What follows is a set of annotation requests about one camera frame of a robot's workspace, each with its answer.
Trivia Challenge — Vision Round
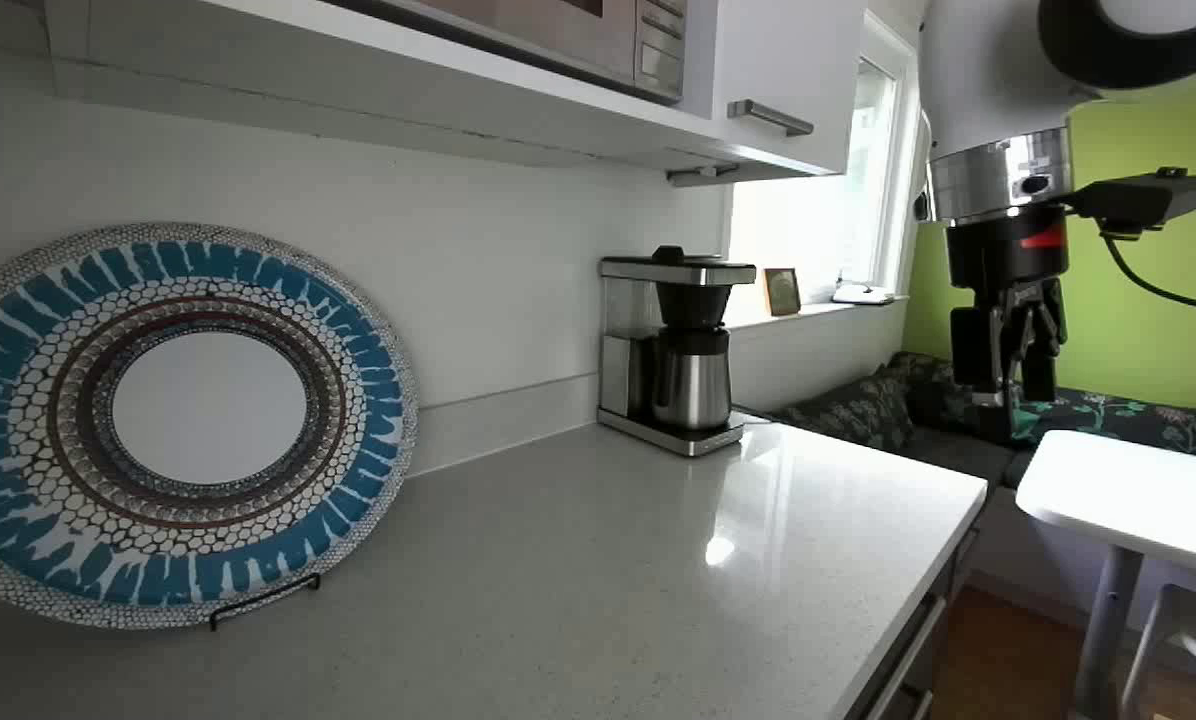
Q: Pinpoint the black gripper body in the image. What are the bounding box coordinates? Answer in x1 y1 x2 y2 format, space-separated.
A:
939 213 1074 323

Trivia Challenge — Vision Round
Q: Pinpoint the white cupboard door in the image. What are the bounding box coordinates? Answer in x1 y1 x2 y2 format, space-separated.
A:
712 0 870 179

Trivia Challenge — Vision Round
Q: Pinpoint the silver bar under cupboard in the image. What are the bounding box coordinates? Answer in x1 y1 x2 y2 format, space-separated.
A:
659 157 757 188

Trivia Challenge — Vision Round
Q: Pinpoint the dark floral cushion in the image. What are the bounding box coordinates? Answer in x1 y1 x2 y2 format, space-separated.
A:
767 363 922 459
889 348 1196 463

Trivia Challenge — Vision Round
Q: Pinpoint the white dining table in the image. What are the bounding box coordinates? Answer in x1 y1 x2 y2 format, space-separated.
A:
1012 426 1196 720

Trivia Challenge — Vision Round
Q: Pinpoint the white framed window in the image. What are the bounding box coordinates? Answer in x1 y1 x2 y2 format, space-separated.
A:
724 11 922 330

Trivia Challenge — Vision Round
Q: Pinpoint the dark base cabinet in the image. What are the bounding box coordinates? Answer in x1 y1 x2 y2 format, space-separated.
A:
835 515 987 720

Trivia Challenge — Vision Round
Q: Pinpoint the steel black coffee maker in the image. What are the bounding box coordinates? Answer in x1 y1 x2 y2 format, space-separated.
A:
590 240 762 463

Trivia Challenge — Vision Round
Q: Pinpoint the built-in steel microwave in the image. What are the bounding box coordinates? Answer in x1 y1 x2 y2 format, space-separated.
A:
331 0 696 108

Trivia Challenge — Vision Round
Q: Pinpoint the blue white decorative plate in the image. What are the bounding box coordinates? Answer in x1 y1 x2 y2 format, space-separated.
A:
0 220 424 638

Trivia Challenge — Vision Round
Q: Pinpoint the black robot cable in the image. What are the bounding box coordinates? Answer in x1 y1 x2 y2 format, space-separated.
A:
1097 197 1196 323

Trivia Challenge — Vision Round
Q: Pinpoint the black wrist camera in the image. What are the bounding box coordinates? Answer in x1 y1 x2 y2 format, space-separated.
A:
1056 166 1196 245

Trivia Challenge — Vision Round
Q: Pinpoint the small wooden picture frame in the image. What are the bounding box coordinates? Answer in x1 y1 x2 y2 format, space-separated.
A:
761 264 807 319

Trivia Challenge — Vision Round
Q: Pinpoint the long silver drawer handle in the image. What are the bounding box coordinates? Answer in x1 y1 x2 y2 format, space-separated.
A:
868 592 954 720

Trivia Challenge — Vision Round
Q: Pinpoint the white wall cupboard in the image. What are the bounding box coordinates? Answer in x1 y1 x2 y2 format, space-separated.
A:
39 0 870 188

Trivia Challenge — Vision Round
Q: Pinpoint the black wire plate stand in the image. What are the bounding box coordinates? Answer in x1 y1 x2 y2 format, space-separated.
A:
203 568 328 638

